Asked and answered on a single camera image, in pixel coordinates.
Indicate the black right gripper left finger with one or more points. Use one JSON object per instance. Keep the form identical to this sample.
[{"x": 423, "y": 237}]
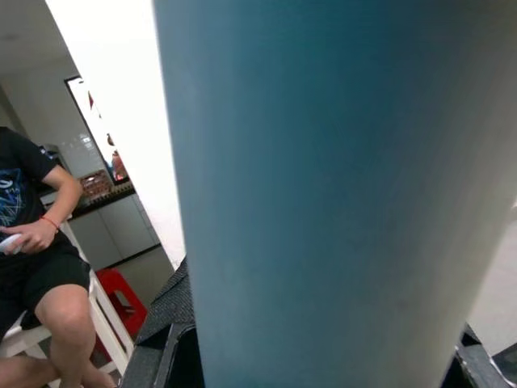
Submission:
[{"x": 169, "y": 315}]

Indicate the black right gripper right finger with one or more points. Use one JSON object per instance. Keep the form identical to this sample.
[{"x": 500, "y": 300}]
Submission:
[{"x": 472, "y": 368}]

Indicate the white plastic table leg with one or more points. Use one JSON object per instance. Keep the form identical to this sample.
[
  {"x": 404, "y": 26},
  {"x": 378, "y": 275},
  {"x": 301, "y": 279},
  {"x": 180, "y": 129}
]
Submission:
[{"x": 323, "y": 202}]

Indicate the red plastic stool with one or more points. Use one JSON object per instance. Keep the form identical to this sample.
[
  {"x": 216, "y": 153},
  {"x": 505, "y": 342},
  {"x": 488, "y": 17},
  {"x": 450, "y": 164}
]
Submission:
[{"x": 121, "y": 283}]

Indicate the white chair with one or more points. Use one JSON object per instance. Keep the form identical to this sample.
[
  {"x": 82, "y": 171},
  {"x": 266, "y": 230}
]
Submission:
[{"x": 109, "y": 323}]

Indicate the white base cabinet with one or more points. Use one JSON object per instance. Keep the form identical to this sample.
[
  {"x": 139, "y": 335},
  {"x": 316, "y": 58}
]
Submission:
[{"x": 117, "y": 230}]

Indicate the white handheld controller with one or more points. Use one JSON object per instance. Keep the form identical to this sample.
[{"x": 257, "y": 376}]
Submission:
[{"x": 10, "y": 244}]

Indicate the dark framed window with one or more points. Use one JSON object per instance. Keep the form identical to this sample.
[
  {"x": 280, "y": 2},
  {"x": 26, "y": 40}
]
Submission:
[{"x": 105, "y": 133}]

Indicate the person in black shirt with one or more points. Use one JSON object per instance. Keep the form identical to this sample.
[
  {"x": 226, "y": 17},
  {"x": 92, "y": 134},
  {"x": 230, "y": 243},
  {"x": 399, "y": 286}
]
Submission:
[{"x": 24, "y": 182}]

